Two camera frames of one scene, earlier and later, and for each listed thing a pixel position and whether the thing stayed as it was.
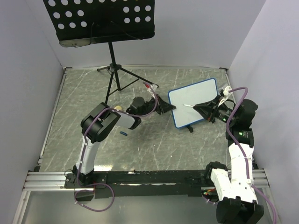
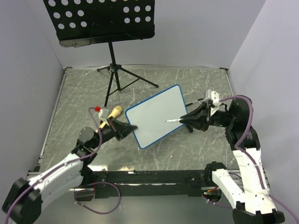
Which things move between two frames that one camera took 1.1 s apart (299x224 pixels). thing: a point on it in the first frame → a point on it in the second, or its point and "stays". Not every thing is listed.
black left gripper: (163, 106) → (122, 129)
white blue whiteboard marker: (190, 106) → (174, 120)
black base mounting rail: (149, 183) stays
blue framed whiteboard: (197, 93) → (150, 115)
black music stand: (81, 23) stays
